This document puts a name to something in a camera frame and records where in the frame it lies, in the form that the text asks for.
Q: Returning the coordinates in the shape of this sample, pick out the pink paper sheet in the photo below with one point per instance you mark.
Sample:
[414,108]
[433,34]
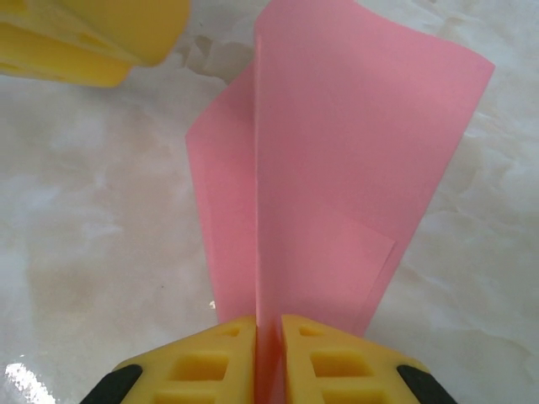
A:
[337,147]

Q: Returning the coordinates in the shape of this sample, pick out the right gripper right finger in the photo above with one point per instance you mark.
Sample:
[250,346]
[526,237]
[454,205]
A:
[349,370]

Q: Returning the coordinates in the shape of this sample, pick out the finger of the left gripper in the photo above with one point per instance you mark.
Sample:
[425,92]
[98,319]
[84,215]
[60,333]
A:
[54,59]
[126,21]

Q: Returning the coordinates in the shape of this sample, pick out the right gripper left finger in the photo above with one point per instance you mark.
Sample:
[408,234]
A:
[198,370]

